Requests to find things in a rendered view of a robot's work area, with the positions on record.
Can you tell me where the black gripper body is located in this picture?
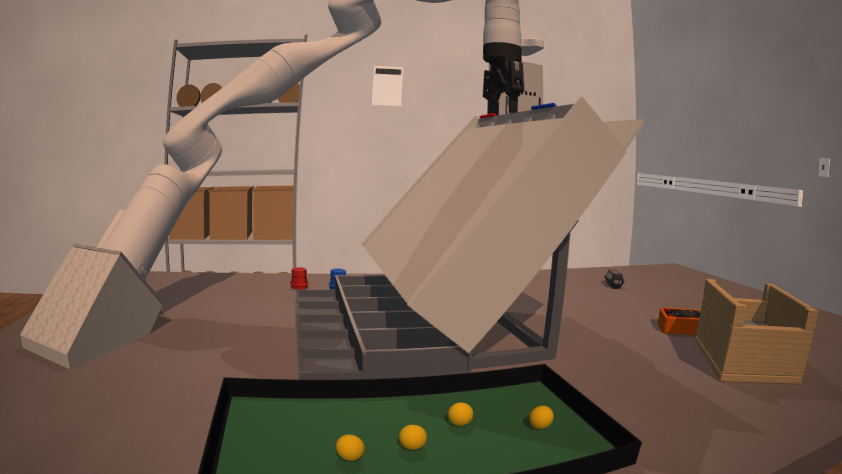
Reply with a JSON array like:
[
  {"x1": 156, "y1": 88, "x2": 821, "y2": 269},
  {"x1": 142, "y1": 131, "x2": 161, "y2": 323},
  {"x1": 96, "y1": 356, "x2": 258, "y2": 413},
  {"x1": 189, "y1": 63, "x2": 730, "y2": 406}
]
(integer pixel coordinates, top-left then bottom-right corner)
[{"x1": 483, "y1": 42, "x2": 522, "y2": 90}]

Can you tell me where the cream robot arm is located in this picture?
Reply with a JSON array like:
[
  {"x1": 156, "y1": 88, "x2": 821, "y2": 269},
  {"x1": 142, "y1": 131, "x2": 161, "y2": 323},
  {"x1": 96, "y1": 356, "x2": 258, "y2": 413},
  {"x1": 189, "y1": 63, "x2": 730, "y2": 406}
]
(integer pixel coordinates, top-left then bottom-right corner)
[{"x1": 97, "y1": 0, "x2": 544, "y2": 280}]

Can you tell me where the green tray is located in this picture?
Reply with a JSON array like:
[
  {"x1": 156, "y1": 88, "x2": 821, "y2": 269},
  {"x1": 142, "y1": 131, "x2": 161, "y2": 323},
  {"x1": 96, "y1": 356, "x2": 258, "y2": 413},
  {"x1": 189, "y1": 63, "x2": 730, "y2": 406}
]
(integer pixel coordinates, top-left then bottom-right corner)
[{"x1": 198, "y1": 364, "x2": 642, "y2": 474}]

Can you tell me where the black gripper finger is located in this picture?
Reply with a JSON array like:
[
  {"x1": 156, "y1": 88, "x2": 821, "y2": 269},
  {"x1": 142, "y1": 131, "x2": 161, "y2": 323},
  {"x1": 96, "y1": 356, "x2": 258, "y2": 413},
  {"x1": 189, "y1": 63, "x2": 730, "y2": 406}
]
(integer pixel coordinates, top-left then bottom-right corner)
[
  {"x1": 483, "y1": 70, "x2": 504, "y2": 115},
  {"x1": 494, "y1": 60, "x2": 524, "y2": 114}
]

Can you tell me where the red plug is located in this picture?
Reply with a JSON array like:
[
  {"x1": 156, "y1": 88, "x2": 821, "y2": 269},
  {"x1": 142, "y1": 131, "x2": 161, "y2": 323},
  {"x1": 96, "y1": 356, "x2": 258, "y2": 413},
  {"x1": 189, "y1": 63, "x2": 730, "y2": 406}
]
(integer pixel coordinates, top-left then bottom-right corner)
[{"x1": 290, "y1": 267, "x2": 308, "y2": 289}]

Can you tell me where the wooden crate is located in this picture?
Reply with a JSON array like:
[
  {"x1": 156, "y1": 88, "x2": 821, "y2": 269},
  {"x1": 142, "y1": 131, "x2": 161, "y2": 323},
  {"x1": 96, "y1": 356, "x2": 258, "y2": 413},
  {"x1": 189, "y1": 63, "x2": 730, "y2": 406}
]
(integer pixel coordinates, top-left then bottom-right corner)
[{"x1": 695, "y1": 280, "x2": 818, "y2": 384}]

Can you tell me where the orange digital multimeter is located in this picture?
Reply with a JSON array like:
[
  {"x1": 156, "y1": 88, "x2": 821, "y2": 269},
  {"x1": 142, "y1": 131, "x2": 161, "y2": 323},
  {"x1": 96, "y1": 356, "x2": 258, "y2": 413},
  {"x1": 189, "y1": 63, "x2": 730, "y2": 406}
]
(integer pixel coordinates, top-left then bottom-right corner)
[{"x1": 658, "y1": 308, "x2": 701, "y2": 335}]

